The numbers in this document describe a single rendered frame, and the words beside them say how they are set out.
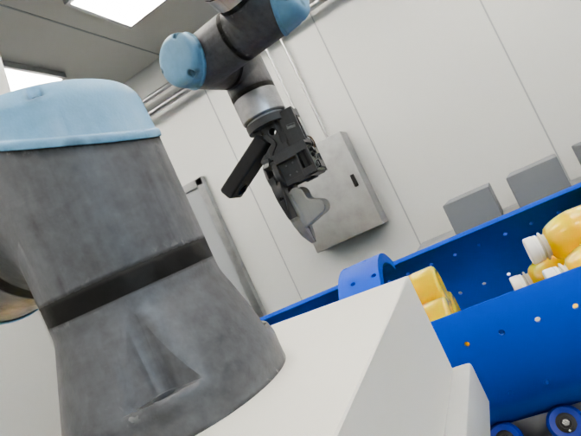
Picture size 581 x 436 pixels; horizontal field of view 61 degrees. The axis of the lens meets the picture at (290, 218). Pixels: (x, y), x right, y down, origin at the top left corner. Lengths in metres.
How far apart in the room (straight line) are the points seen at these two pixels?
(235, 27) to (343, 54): 3.57
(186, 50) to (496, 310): 0.52
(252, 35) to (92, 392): 0.50
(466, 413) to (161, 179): 0.26
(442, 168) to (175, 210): 3.76
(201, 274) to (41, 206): 0.10
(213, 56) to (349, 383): 0.54
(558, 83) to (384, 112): 1.23
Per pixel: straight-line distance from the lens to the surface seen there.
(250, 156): 0.81
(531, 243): 0.77
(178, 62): 0.73
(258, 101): 0.79
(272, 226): 4.41
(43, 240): 0.32
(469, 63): 4.09
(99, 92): 0.34
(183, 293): 0.31
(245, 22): 0.68
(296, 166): 0.78
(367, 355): 0.29
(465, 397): 0.41
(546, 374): 0.68
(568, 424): 0.73
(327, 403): 0.25
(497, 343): 0.65
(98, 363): 0.31
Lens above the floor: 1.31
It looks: 3 degrees up
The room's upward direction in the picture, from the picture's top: 25 degrees counter-clockwise
